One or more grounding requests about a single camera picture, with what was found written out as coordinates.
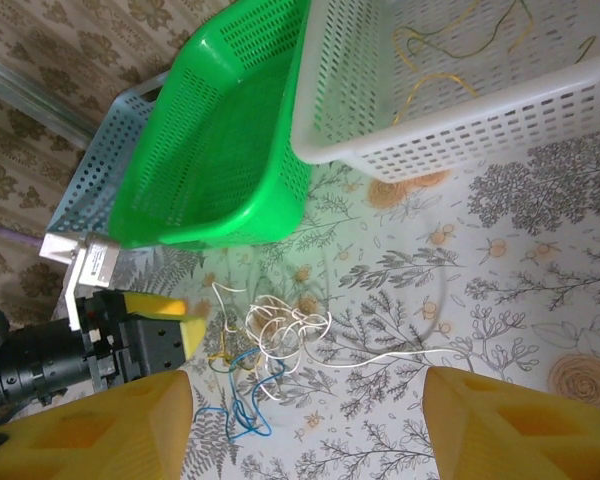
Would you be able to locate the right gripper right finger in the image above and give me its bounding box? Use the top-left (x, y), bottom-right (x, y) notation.
top-left (424, 367), bottom-right (600, 480)

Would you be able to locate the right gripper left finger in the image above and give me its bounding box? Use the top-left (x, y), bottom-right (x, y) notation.
top-left (0, 370), bottom-right (194, 480)

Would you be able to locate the thin green cable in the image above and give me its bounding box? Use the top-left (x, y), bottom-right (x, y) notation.
top-left (214, 357), bottom-right (257, 382)
top-left (404, 0), bottom-right (535, 64)

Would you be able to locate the thin white cable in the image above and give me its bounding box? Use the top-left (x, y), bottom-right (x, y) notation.
top-left (212, 282), bottom-right (331, 391)
top-left (244, 294), bottom-right (481, 401)

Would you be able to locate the thin blue cable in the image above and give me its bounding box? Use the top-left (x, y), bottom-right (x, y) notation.
top-left (194, 349), bottom-right (287, 442)

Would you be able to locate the floral tablecloth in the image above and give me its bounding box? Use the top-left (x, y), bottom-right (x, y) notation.
top-left (49, 124), bottom-right (600, 480)

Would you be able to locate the blue plastic basket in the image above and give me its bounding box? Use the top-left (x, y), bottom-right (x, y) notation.
top-left (44, 72), bottom-right (169, 251)

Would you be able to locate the green plastic basket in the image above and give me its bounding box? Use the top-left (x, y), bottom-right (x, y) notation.
top-left (107, 0), bottom-right (314, 251)

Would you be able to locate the white plastic basket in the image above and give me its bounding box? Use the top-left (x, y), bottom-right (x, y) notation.
top-left (292, 0), bottom-right (600, 184)

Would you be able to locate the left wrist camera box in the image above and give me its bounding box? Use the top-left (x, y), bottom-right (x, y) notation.
top-left (38, 232), bottom-right (121, 331)

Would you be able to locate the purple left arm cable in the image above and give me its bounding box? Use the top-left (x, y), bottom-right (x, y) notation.
top-left (0, 217), bottom-right (46, 251)

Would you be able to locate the aluminium frame post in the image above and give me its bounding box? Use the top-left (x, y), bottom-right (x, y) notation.
top-left (0, 49), bottom-right (101, 146)

